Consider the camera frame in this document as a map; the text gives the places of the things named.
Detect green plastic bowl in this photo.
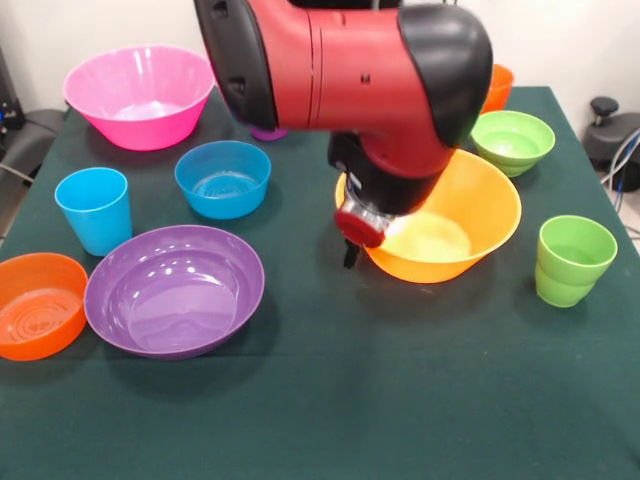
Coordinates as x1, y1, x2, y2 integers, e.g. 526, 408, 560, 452
469, 110, 557, 178

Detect blue and white cables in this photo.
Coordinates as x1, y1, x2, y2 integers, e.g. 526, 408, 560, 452
599, 127, 640, 211

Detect orange plastic bowl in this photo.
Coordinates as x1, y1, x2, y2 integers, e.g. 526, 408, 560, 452
0, 252, 89, 363

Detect pink plastic bowl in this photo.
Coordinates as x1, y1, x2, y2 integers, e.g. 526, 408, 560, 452
63, 45, 216, 152

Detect dark green tablecloth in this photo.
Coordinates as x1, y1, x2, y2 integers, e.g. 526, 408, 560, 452
0, 84, 640, 480

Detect purple plastic bowl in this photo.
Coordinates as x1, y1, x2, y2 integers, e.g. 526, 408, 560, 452
83, 224, 266, 362

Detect blue plastic bowl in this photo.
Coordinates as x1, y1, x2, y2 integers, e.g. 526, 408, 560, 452
174, 140, 272, 221

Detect purple plastic cup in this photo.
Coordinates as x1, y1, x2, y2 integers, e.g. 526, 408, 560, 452
249, 125, 290, 142

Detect green plastic cup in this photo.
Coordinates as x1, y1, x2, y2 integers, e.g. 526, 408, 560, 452
534, 215, 619, 308

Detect orange plastic cup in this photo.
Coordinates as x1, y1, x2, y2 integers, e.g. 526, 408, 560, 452
480, 63, 515, 115

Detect grey chair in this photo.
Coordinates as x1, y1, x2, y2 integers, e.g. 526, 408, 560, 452
0, 107, 66, 186

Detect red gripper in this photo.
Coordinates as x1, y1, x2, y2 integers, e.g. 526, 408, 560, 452
333, 208, 387, 270

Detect yellow plastic bowl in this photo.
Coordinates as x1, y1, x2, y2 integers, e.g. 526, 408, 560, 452
334, 148, 523, 285

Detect dark equipment box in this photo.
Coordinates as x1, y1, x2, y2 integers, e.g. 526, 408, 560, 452
0, 44, 26, 137

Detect blue plastic cup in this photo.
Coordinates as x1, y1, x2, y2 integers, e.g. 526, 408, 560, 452
54, 167, 134, 257

